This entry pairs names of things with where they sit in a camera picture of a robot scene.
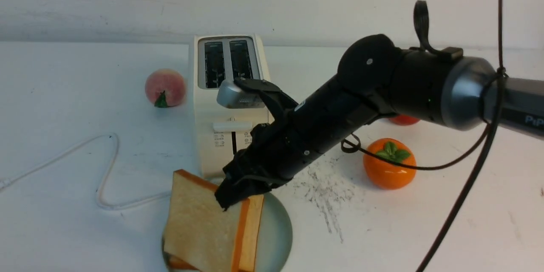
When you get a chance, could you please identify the light green plate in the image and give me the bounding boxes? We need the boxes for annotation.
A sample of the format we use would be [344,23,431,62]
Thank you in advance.
[161,181,293,272]

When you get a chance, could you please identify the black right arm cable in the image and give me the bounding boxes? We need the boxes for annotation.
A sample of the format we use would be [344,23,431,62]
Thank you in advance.
[341,0,508,272]

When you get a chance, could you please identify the orange persimmon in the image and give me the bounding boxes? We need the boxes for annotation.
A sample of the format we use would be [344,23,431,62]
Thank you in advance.
[363,138,417,190]

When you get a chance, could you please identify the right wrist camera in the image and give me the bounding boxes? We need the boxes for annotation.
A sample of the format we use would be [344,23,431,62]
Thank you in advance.
[217,77,298,122]

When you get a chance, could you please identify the red apple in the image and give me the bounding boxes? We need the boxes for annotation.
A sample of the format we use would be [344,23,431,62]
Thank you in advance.
[388,115,420,126]

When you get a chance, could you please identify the white power cable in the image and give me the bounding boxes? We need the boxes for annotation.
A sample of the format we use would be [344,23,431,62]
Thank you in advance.
[0,133,173,211]

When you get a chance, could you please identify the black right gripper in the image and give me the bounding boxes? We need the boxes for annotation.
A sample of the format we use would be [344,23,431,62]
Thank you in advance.
[215,113,336,211]

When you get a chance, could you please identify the pink peach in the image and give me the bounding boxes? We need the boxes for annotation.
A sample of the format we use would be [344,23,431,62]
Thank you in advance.
[144,68,187,108]

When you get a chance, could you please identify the white two-slot toaster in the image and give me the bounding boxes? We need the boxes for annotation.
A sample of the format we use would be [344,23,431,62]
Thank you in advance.
[187,34,273,179]

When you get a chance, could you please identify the toast slice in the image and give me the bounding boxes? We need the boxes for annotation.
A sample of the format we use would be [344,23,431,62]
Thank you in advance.
[163,252,198,272]
[162,170,264,272]

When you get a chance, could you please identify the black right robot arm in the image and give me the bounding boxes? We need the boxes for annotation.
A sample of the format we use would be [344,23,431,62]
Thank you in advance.
[215,34,498,210]

